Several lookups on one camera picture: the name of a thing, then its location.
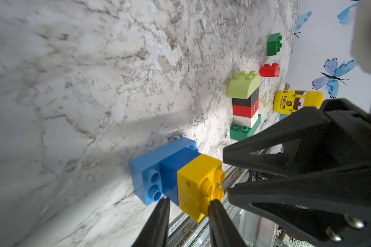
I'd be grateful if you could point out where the small red lego piece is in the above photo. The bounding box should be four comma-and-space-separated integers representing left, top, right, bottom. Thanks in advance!
259, 63, 281, 77

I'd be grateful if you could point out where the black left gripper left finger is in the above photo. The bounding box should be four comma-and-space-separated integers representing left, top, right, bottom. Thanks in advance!
133, 198, 170, 247

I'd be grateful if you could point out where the green lego base brick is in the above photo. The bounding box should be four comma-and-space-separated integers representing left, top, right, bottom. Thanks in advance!
230, 114, 261, 141

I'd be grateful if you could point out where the red lego brick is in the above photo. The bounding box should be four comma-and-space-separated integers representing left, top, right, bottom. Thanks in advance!
232, 98, 259, 118

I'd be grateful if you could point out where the black lego brick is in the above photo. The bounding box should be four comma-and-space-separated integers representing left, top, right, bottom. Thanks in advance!
231, 87, 260, 108

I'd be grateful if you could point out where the lime green lego brick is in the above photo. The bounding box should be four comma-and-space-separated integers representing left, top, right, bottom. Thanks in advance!
227, 71, 260, 99

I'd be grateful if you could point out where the yellow lego brick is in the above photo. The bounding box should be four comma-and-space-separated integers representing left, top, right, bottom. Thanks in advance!
177, 154, 225, 223

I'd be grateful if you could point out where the small green lego brick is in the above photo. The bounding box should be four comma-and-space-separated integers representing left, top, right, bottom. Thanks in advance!
267, 33, 282, 56

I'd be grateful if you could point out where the light blue lego brick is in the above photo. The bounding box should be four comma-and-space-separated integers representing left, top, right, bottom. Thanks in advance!
129, 137, 198, 206

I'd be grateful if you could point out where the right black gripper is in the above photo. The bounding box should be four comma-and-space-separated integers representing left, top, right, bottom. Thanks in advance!
223, 99, 371, 247

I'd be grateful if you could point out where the cream lego brick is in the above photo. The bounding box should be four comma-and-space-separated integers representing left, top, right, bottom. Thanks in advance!
234, 110, 259, 128

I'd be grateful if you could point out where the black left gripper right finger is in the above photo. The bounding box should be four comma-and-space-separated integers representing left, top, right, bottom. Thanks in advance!
209, 199, 246, 247

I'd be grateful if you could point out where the dark blue lego brick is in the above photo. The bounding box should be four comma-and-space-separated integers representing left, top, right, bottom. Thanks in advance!
160, 147, 201, 205

